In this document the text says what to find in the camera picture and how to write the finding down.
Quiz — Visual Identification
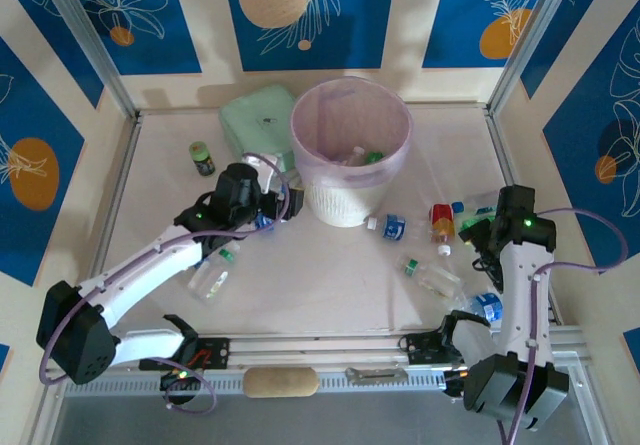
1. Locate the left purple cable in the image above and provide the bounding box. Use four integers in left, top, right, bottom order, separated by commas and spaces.
38, 152, 292, 415

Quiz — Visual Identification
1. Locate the slotted metal strip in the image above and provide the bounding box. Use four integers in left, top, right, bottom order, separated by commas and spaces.
62, 368, 451, 397

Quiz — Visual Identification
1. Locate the pale green lunch box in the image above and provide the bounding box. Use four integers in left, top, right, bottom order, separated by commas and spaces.
218, 83, 297, 174

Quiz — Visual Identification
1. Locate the red yellow label bottle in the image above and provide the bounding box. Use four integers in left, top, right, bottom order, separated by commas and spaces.
429, 203, 457, 258

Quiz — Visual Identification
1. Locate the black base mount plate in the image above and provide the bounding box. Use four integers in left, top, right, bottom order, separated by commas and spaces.
403, 332, 496, 366
137, 336, 232, 372

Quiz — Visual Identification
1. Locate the small dark bottle green cap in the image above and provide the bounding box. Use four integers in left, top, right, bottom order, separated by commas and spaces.
188, 140, 217, 176

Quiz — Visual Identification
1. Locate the clear bottle green cap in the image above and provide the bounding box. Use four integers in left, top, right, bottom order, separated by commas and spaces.
187, 243, 242, 305

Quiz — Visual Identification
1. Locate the aluminium frame post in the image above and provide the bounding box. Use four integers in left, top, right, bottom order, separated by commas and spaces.
487, 0, 576, 114
37, 0, 141, 121

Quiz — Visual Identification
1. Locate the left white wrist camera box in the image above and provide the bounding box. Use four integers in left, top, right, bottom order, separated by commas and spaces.
243, 151, 285, 187

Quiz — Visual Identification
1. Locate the flat metal bracket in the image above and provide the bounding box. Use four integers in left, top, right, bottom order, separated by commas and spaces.
344, 366, 409, 382

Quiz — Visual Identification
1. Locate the clear bottle green white label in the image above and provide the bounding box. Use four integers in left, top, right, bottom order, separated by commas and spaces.
451, 190, 501, 244

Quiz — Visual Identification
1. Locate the pink bin liner bag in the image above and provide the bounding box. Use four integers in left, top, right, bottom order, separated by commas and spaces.
290, 76, 415, 190

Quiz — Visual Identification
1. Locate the beige foam roll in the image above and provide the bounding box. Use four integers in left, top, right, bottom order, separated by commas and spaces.
243, 367, 320, 399

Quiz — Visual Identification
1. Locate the aluminium front rail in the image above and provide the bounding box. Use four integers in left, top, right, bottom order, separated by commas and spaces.
42, 327, 594, 379

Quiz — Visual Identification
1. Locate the thin black cable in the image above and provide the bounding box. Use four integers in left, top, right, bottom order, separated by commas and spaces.
472, 258, 502, 292

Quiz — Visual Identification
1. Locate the black cable connector block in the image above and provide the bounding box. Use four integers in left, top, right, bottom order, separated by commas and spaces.
442, 368, 474, 400
159, 367, 202, 392

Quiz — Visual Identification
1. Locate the white plastic bin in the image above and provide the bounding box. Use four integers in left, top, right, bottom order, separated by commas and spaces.
302, 167, 399, 229

